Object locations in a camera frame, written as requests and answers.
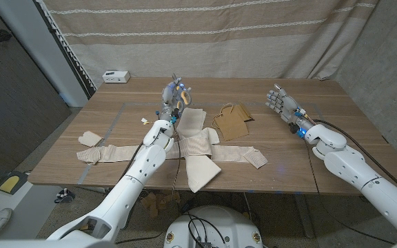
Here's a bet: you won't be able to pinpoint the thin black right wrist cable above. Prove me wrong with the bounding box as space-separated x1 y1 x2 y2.
303 137 396 246

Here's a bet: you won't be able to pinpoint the cardboard scraps pile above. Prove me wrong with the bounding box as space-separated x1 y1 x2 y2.
139 192 182 218

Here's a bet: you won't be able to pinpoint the small beige cloth scrap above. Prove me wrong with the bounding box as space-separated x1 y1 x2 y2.
78 130 103 148

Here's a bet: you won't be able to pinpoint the white power strip box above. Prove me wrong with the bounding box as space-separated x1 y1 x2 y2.
102 70 132 84

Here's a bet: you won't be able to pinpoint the long ribbed beige cloth strip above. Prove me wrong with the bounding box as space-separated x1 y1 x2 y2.
76 137 269 169

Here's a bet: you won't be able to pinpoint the yellow black pedal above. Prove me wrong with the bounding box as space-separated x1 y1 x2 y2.
0 171 29 194

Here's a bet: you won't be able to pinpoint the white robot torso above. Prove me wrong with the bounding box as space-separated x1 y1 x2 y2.
163 205 264 248

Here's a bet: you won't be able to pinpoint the small black white caster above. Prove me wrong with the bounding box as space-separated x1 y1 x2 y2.
55 187 76 204

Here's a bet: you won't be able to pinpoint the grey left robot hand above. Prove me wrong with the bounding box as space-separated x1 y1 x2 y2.
160 77 192 122

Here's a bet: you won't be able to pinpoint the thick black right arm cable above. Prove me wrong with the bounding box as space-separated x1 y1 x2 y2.
312 118 397 203

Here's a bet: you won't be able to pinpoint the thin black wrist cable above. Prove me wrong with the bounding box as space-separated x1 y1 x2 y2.
169 115 183 204
303 137 396 246

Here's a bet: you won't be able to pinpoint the black torso cable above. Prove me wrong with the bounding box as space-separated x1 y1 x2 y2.
183 212 227 248

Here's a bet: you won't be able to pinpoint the brown paper bag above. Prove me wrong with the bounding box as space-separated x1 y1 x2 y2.
212 102 255 142

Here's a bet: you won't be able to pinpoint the grey table leg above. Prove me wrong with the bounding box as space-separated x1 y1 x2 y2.
118 188 141 231
293 194 315 239

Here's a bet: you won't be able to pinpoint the grey yellow scissors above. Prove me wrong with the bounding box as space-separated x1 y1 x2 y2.
170 72 192 107

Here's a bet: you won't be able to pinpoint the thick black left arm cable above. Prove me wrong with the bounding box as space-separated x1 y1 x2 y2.
117 116 151 183

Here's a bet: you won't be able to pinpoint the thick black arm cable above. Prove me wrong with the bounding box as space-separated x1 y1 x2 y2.
312 118 397 203
117 116 151 183

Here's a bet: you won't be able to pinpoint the thin black left wrist cable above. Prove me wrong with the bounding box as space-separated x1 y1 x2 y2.
169 115 183 204

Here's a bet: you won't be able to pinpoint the dark grey door panel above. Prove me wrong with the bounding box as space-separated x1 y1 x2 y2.
0 0 72 173

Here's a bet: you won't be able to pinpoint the cream cloth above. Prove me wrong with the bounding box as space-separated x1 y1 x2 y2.
176 107 223 194

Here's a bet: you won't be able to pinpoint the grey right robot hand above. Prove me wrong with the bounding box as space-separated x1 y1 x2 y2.
265 83 309 127

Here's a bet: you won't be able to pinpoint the beige striped backdrop curtain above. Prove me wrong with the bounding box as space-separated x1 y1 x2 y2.
41 0 380 89

